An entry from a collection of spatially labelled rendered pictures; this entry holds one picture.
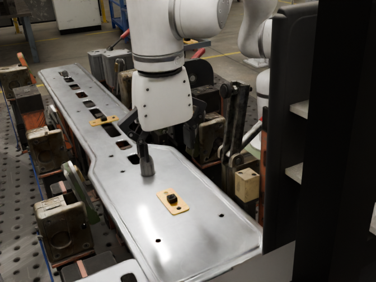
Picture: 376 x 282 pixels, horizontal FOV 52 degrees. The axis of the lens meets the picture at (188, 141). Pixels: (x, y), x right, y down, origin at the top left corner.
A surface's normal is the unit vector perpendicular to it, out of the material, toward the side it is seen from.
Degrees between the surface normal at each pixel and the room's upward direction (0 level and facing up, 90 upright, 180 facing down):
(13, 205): 0
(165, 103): 92
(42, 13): 87
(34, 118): 90
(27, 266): 0
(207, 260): 0
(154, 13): 88
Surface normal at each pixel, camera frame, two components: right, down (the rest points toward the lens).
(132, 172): -0.06, -0.88
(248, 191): 0.47, 0.39
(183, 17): -0.40, 0.46
